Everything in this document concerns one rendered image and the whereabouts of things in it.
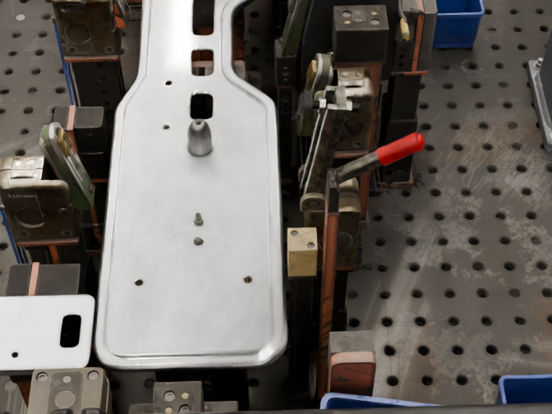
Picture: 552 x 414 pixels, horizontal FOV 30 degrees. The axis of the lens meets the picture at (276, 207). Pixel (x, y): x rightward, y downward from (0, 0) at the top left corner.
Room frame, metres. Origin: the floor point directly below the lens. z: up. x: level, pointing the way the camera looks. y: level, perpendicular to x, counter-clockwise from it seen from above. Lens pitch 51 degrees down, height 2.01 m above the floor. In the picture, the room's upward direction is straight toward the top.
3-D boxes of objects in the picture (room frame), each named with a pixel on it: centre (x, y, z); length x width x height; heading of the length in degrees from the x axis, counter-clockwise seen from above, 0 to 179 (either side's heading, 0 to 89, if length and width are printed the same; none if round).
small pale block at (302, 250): (0.71, -0.03, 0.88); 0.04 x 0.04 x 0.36; 1
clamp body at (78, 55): (1.19, 0.28, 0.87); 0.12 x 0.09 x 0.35; 91
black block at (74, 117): (0.98, 0.27, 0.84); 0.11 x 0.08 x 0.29; 91
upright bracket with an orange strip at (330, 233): (0.69, -0.06, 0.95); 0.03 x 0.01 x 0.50; 1
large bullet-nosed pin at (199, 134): (0.92, 0.10, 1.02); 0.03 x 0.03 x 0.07
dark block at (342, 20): (1.04, -0.11, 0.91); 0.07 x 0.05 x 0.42; 91
